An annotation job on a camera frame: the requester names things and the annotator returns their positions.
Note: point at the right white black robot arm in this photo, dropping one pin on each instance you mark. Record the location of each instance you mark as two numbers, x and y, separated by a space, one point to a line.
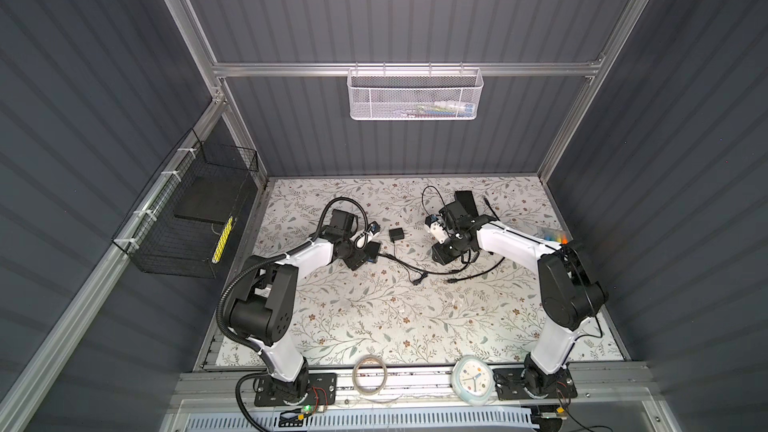
569 296

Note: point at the white round clock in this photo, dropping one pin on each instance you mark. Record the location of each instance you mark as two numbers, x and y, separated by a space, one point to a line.
472 380

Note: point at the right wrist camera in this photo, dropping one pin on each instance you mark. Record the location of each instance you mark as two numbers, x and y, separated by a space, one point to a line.
435 226

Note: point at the black power adapter left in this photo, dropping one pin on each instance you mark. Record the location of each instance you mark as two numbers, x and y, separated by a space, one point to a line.
396 234

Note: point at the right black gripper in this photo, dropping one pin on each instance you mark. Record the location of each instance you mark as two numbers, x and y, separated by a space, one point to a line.
441 258

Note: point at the white wire mesh basket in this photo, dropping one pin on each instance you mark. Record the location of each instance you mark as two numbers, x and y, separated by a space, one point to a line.
414 94

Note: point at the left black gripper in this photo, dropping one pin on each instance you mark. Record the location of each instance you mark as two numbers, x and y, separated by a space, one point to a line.
358 257

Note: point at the floral table mat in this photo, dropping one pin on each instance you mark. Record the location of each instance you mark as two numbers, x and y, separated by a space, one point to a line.
402 308

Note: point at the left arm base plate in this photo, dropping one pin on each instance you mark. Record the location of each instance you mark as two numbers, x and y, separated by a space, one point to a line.
309 389

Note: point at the black flat box in basket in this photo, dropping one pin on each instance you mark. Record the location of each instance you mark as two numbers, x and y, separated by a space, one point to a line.
209 200

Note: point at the clear tape roll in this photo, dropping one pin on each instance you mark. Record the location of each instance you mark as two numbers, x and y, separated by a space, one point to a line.
369 375

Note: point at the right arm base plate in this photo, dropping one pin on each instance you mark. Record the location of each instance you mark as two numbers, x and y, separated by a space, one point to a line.
527 382

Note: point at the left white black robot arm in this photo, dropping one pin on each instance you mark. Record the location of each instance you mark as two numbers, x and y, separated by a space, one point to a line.
256 307

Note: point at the highlighter marker pack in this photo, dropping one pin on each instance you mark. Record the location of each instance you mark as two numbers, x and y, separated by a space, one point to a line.
554 235

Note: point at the black wire basket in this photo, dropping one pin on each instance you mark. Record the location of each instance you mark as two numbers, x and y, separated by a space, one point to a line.
158 243

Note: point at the yellow black striped item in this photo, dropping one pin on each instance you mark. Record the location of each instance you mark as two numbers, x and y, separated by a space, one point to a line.
222 241

